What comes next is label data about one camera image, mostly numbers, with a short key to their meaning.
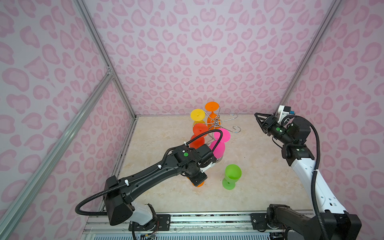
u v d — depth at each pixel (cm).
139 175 45
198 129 70
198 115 75
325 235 36
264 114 66
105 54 84
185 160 48
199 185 61
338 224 40
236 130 69
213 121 74
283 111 65
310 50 84
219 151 80
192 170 52
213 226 72
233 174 80
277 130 62
